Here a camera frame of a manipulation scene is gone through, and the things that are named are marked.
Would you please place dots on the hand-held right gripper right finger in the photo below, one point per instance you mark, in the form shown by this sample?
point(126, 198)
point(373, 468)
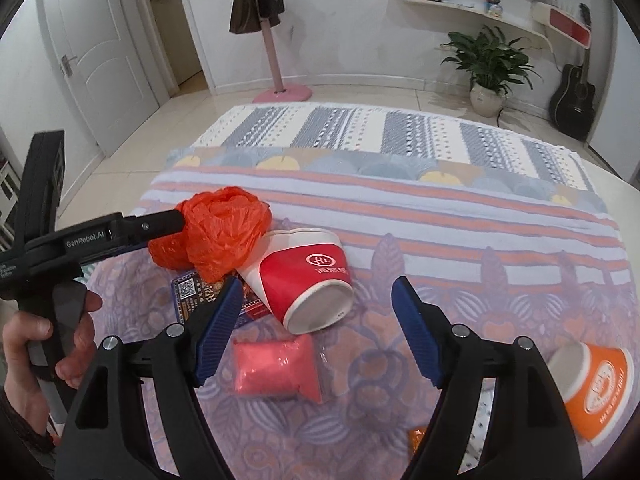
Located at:
point(415, 330)

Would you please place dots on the small colourful figurine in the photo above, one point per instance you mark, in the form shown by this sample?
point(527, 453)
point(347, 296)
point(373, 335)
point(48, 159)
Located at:
point(492, 2)

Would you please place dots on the person's left hand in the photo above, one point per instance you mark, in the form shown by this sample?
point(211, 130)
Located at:
point(20, 332)

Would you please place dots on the white curved wall shelf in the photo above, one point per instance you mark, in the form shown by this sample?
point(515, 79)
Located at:
point(475, 12)

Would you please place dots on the green leafy plant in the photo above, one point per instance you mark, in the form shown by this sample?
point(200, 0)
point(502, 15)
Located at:
point(492, 55)

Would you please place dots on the pink purple floral blanket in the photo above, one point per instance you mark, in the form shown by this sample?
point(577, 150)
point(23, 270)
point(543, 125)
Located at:
point(375, 240)

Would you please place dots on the person's left forearm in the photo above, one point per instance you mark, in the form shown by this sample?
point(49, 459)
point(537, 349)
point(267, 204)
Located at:
point(20, 430)

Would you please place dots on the white wooden furniture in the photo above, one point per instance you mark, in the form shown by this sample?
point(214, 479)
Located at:
point(7, 200)

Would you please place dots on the orange paper cup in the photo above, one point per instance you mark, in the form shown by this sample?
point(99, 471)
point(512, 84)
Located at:
point(600, 395)

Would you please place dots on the white dotted plastic wrapper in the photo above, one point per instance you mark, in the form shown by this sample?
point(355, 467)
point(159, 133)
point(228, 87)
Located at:
point(480, 425)

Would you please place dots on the orange plastic bag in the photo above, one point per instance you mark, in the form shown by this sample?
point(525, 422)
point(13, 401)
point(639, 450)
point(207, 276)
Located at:
point(215, 230)

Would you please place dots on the white door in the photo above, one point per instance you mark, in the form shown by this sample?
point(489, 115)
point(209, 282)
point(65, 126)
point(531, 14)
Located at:
point(100, 60)

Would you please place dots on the red white wall box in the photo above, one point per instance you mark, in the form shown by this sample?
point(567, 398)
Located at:
point(567, 22)

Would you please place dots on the black acoustic guitar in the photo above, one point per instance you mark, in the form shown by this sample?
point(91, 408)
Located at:
point(572, 100)

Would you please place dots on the dark printed snack packet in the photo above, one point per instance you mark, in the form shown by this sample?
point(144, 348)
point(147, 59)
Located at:
point(187, 292)

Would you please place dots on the red paper cup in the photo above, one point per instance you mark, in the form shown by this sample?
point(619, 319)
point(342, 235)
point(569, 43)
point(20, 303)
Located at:
point(305, 280)

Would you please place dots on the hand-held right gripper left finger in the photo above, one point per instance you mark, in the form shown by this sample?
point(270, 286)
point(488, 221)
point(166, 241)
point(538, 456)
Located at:
point(220, 330)

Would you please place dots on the small orange wrapper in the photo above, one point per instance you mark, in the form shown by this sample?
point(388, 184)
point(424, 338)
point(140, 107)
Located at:
point(417, 440)

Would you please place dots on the white grey dotted blanket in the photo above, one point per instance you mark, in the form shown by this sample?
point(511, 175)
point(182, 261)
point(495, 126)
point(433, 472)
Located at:
point(350, 125)

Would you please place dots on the pink plastic packet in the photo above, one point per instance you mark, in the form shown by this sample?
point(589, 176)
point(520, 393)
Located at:
point(270, 367)

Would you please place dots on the black handbag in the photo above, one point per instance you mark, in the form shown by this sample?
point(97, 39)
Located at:
point(270, 2)

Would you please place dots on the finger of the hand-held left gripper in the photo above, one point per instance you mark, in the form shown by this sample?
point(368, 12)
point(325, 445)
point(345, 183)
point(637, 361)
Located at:
point(155, 222)

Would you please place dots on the pink coat rack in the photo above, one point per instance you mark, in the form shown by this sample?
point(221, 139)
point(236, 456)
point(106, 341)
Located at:
point(272, 60)

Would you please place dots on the white plant pot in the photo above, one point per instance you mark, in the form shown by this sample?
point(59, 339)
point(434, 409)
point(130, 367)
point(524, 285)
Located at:
point(486, 100)

